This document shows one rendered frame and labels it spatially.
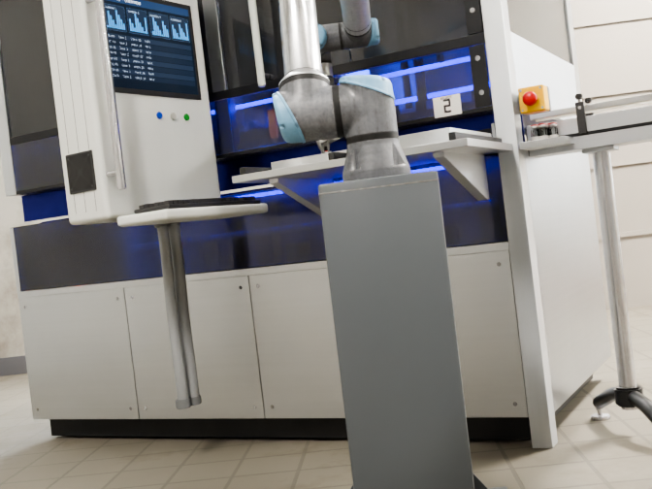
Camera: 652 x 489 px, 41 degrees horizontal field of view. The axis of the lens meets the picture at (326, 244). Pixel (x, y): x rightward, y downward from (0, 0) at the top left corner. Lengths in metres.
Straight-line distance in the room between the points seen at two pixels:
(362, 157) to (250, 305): 1.19
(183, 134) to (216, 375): 0.85
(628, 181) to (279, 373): 3.41
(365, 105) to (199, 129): 1.08
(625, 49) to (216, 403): 3.78
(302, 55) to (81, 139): 0.89
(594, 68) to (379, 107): 4.04
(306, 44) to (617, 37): 4.10
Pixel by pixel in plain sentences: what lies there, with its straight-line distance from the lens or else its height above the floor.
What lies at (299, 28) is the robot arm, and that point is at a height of 1.15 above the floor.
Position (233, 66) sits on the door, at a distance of 2.99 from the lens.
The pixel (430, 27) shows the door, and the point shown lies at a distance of 2.67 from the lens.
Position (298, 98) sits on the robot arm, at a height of 0.98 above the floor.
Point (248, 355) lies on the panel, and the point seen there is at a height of 0.31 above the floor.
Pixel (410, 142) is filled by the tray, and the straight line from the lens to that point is 2.24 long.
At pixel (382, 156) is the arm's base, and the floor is 0.84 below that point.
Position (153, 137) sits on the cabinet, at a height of 1.04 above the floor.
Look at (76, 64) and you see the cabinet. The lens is 2.65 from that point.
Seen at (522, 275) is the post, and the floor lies 0.50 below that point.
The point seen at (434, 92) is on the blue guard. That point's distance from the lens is 2.63.
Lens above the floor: 0.68
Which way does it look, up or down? 1 degrees down
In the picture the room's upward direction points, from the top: 7 degrees counter-clockwise
